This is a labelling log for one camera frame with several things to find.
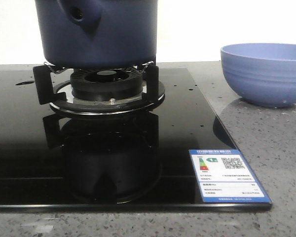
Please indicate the dark blue cooking pot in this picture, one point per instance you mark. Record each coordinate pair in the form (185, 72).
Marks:
(98, 34)

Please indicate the light blue ribbed bowl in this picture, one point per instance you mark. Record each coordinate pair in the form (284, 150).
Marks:
(261, 73)

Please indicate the black pot support grate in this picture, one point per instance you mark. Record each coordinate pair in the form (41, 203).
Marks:
(61, 99)

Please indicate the black gas burner head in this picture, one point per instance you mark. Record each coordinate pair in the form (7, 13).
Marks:
(102, 85)

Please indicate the blue energy label sticker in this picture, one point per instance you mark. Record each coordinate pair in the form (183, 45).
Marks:
(224, 176)

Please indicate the black glass gas cooktop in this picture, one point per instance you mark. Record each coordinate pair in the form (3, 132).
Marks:
(140, 162)

